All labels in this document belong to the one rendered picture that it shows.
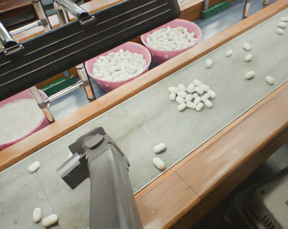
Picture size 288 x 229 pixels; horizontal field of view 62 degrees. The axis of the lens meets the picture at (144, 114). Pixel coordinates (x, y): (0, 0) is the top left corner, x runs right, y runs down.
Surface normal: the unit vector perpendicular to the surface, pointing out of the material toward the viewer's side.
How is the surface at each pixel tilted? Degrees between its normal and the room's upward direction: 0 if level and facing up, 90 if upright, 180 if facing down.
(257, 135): 0
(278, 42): 0
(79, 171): 53
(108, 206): 37
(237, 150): 0
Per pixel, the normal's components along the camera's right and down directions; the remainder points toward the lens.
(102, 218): -0.60, -0.74
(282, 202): -0.10, -0.66
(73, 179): 0.38, 0.08
